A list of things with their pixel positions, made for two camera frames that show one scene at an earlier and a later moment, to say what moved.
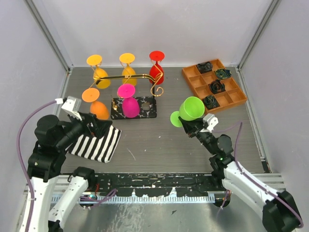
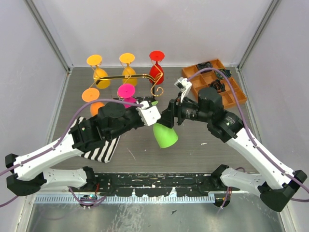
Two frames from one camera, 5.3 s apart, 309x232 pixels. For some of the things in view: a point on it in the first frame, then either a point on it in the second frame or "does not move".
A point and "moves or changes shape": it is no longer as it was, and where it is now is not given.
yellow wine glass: (128, 58) does not move
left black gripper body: (74, 129) → (134, 121)
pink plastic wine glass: (130, 107) does not move
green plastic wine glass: (192, 108) moves or changes shape
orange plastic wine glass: (99, 108) does not move
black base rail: (157, 184) does not move
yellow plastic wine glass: (96, 60) does not move
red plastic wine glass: (155, 70) does not move
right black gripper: (193, 127) → (175, 109)
